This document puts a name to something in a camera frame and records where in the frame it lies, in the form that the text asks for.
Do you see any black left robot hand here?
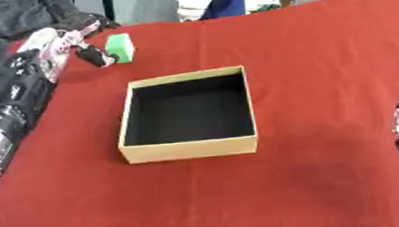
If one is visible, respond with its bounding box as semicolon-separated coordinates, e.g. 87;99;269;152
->
64;11;124;70

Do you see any green rectangular block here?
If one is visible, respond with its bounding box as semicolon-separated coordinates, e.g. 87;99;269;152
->
102;32;138;64

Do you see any tan cardboard box black inside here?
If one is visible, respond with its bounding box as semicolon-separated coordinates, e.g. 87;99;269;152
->
112;64;261;167

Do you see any black pole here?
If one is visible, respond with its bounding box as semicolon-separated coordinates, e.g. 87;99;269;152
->
96;0;118;25

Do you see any person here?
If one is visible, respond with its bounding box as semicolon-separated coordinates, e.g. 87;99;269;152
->
0;0;94;64

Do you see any blue cloth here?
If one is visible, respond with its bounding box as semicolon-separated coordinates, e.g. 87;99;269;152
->
198;0;249;21

